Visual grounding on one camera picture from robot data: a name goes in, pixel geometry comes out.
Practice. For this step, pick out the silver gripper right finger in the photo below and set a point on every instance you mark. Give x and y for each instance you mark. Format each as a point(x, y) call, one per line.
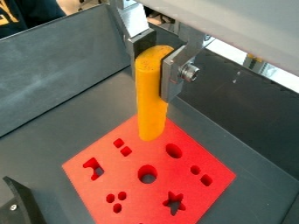
point(178, 68)

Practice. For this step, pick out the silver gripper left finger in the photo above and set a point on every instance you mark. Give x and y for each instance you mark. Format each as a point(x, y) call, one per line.
point(139, 35)

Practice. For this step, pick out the yellow oval peg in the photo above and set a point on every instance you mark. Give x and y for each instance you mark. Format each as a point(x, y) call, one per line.
point(151, 106)

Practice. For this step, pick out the person in dark shirt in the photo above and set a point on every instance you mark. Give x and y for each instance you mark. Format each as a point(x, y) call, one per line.
point(23, 14)

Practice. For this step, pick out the red shape sorter block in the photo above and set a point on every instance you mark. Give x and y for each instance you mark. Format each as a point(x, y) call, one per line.
point(137, 182)

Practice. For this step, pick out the black curved holder bracket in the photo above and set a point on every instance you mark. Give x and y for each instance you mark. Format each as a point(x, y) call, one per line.
point(20, 210)

